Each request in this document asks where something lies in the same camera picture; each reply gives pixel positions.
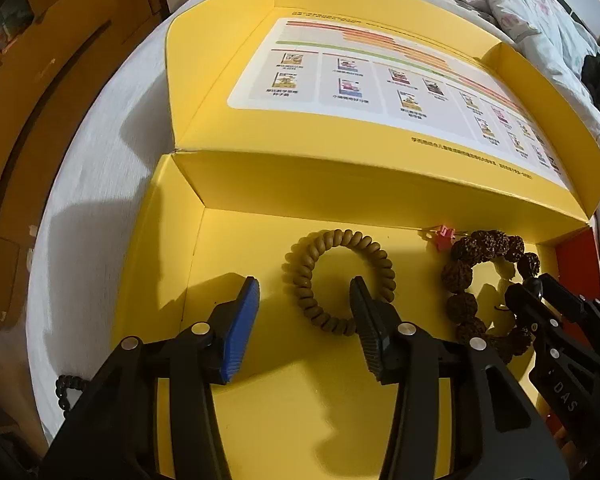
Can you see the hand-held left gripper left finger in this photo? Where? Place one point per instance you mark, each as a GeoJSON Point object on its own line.
{"type": "Point", "coordinates": [240, 330]}

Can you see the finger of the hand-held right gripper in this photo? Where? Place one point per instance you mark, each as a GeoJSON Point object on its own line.
{"type": "Point", "coordinates": [532, 317]}
{"type": "Point", "coordinates": [567, 297]}

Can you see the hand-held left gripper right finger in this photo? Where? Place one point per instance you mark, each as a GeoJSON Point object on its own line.
{"type": "Point", "coordinates": [375, 332]}

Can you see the yellow cardboard box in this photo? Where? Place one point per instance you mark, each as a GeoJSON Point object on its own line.
{"type": "Point", "coordinates": [290, 180]}

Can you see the small pink star charm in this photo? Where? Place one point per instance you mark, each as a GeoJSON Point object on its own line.
{"type": "Point", "coordinates": [445, 236]}

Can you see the leaf patterned bed sheet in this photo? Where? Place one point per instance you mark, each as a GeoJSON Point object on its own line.
{"type": "Point", "coordinates": [105, 170]}

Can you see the white cartoon print quilt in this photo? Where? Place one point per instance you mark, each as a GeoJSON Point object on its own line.
{"type": "Point", "coordinates": [545, 25]}

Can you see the wooden cabinet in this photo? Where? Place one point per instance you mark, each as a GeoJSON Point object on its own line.
{"type": "Point", "coordinates": [10, 125]}

